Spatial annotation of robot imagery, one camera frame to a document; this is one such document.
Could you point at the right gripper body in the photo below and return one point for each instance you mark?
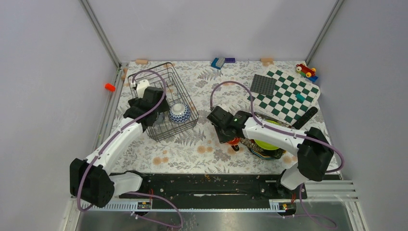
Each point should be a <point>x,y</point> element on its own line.
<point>223,136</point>

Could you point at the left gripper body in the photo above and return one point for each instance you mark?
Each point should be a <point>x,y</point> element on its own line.
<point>162,108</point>

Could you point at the orange cup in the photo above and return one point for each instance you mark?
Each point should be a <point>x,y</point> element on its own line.
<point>234,144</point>

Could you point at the green utensil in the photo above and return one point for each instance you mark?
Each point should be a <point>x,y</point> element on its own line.
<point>266,146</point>

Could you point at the black square plate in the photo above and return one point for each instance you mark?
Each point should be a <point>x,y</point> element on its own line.
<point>261,149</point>

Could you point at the grey cup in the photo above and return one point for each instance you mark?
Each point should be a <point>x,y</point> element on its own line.
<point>160,119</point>

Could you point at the blue dotted plate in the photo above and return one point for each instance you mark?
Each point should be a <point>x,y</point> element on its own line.
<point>261,156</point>

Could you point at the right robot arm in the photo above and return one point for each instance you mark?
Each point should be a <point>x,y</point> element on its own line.
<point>310,147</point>

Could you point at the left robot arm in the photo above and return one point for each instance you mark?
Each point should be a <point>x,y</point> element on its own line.
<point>91,179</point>

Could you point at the blue white patterned bowl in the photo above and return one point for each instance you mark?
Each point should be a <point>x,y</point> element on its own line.
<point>179,113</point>

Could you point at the tan wooden block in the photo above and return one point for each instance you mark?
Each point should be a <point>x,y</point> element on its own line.
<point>141,61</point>
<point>267,60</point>

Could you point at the grey lego baseplate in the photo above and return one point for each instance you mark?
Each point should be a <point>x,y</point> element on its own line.
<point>263,85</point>

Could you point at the blue grey lego brick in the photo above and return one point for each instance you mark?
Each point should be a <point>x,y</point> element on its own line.
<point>218,63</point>

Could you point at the purple lego brick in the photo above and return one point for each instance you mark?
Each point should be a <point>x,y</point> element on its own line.
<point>230,60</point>

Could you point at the green white checkerboard mat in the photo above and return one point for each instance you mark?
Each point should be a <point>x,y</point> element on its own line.
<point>283,104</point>

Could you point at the teal small block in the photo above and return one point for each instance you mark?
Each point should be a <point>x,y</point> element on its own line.
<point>300,98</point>

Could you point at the colourful toy car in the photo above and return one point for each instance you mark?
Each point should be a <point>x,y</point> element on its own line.
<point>309,73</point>

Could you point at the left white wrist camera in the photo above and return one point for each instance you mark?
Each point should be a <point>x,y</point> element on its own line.
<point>139,87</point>

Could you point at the orange red wall button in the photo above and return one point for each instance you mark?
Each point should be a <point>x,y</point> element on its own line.
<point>110,87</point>

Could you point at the black wire dish rack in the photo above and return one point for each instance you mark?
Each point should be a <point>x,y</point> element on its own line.
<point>165,76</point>

